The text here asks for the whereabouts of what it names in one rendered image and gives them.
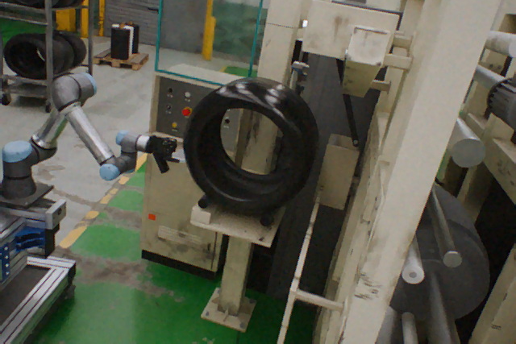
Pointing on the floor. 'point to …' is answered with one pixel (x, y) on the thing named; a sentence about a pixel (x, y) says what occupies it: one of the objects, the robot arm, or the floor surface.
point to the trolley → (35, 68)
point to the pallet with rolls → (123, 47)
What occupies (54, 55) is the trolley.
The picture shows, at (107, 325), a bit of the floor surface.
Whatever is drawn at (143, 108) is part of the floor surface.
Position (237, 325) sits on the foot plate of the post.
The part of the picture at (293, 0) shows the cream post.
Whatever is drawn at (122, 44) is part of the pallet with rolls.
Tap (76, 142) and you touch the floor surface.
